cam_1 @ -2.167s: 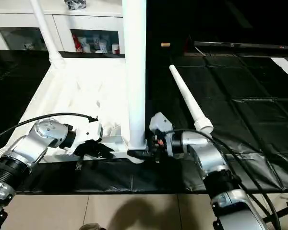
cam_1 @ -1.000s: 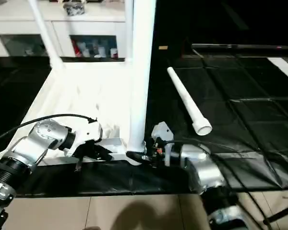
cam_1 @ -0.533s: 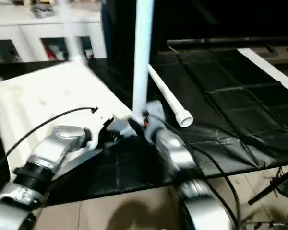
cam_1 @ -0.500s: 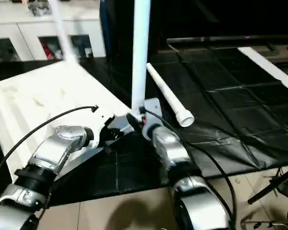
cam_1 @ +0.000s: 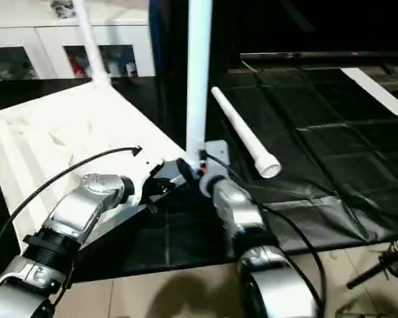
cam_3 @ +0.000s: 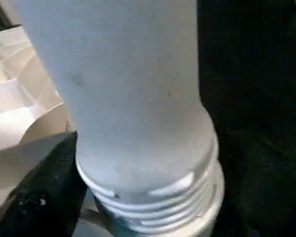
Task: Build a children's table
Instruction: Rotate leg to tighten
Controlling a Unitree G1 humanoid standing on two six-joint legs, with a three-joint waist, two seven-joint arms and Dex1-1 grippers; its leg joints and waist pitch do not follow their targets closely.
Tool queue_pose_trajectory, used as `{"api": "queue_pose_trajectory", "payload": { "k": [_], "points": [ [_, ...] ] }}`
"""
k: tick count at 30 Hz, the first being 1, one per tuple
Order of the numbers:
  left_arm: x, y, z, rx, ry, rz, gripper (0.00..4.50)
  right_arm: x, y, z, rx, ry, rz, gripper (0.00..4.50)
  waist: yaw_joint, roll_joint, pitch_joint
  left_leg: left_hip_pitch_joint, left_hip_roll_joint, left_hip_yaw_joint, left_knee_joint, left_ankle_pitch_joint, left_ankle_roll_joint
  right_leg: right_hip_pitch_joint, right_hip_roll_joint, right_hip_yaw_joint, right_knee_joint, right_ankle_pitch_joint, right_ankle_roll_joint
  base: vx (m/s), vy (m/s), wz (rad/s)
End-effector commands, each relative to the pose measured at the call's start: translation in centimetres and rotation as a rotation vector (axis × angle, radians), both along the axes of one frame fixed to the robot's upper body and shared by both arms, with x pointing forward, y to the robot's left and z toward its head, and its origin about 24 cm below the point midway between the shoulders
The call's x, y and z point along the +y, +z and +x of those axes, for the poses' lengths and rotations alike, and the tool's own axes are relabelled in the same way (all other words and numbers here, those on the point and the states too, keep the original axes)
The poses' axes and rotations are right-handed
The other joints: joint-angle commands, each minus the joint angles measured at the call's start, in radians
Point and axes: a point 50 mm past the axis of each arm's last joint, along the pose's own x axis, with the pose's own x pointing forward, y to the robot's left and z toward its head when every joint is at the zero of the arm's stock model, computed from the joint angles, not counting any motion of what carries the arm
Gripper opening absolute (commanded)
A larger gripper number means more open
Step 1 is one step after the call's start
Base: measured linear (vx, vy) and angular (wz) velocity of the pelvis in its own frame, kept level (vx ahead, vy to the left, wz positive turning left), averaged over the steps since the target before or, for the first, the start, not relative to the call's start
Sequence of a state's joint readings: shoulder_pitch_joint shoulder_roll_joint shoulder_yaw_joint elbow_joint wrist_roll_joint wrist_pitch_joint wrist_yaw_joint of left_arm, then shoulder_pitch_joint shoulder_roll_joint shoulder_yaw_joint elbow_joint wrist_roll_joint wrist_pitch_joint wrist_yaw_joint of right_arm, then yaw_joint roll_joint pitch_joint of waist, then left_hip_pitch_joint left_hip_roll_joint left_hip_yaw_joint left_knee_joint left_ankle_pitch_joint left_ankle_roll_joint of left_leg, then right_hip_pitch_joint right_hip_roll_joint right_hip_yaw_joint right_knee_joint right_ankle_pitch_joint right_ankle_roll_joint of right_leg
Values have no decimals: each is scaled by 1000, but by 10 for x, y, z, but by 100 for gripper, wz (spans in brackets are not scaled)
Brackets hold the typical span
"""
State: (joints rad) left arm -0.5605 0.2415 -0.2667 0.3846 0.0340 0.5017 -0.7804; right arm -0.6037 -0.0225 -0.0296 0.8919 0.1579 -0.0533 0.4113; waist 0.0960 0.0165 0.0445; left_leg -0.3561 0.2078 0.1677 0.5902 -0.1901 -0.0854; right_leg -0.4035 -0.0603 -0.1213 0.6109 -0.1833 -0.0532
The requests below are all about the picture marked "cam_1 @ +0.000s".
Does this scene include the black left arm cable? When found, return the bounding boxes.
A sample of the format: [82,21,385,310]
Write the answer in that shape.
[0,146,144,266]

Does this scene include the white plastic children's table top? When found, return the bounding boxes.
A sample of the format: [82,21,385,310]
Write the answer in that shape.
[0,79,201,254]

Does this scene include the red bottle in cabinet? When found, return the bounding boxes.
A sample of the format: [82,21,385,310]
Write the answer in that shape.
[69,56,81,78]

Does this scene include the white flat board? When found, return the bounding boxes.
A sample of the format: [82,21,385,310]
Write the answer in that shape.
[340,66,398,128]

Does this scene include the dark object on cabinet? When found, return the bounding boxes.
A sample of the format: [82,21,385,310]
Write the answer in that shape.
[51,0,78,19]

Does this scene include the white glass-door cabinet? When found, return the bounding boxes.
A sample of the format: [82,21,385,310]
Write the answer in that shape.
[0,0,155,81]

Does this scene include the black metal bar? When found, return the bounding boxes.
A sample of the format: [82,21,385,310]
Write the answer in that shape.
[239,51,398,63]

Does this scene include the white plastic table leg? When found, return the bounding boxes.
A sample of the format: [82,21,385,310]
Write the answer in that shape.
[73,0,112,88]
[210,86,282,180]
[185,0,214,164]

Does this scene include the black work mat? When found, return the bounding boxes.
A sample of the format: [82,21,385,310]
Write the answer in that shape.
[0,66,398,286]

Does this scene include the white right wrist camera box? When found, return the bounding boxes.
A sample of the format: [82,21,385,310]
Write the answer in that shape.
[200,140,231,178]

